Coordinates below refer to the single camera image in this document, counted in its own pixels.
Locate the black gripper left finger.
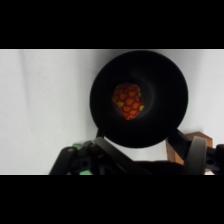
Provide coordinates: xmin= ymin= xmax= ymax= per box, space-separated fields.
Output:
xmin=49 ymin=128 xmax=152 ymax=176

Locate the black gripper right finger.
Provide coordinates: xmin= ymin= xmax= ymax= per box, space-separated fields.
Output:
xmin=168 ymin=128 xmax=224 ymax=176

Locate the red ball with orange pattern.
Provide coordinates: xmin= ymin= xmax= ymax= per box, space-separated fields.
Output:
xmin=111 ymin=83 xmax=146 ymax=121

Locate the black bowl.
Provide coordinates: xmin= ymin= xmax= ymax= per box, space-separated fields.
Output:
xmin=89 ymin=49 xmax=190 ymax=150

